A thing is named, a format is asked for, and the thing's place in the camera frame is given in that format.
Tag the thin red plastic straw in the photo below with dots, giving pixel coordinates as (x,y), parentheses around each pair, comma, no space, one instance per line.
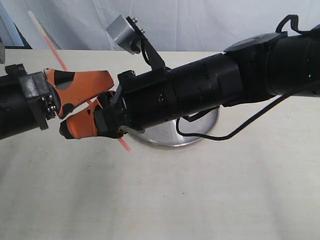
(54,51)

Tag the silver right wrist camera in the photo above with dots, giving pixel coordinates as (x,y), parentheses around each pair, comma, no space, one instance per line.
(126,34)

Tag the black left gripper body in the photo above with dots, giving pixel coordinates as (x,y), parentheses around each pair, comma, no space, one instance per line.
(39,96)

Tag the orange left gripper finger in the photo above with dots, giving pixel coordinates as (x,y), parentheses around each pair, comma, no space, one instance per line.
(66,108)
(78,87)

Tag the white backdrop cloth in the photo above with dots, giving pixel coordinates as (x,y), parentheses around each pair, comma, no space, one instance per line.
(170,25)

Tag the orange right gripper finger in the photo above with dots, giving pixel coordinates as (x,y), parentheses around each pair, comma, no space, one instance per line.
(80,125)
(107,98)

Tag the round stainless steel plate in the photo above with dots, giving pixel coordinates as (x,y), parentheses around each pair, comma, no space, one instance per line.
(165,135)

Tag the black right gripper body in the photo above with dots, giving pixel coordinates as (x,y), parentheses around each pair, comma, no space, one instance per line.
(142,101)

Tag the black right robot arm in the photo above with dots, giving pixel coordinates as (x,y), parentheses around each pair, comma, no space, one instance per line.
(272,66)

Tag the dark panel behind cloth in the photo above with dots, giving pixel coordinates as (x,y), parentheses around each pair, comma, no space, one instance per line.
(9,33)

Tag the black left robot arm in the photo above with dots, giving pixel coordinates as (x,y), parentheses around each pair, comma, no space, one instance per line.
(15,114)

